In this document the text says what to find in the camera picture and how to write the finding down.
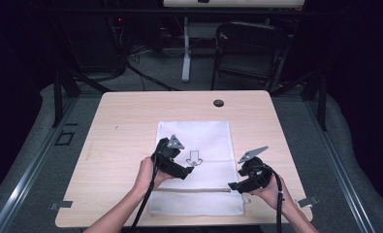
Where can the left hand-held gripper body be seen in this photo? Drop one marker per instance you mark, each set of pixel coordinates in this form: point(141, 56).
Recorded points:
point(163, 157)

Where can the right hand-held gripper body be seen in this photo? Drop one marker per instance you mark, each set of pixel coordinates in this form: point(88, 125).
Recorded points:
point(255, 171)

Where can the white mesh laundry bag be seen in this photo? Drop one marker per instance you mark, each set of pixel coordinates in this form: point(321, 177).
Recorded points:
point(208, 139)

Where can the person's left hand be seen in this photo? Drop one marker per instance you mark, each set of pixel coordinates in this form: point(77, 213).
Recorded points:
point(148, 176)

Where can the person's right hand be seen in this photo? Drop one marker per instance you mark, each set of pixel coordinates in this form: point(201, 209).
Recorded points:
point(273, 194)

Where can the grey tape strip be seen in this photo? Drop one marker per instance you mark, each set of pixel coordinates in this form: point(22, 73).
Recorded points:
point(308, 201)
point(61, 205)

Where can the white desk leg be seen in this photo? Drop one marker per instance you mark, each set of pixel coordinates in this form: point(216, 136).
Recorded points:
point(186, 58)

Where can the black folding chair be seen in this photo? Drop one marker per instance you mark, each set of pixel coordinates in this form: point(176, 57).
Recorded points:
point(250, 42)

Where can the black computer tower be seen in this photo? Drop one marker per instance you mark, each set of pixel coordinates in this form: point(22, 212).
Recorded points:
point(92, 45)

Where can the black horizontal bar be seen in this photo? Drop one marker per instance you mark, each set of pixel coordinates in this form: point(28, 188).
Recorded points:
point(147, 12)

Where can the white desk top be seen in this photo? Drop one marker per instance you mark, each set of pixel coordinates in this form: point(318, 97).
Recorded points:
point(234, 3)

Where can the aluminium floor rail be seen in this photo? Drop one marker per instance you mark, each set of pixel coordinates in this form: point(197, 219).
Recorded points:
point(27, 174)
point(341, 174)

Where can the black metal frame stand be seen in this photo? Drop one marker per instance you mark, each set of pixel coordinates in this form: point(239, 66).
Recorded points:
point(322, 103)
point(58, 97)

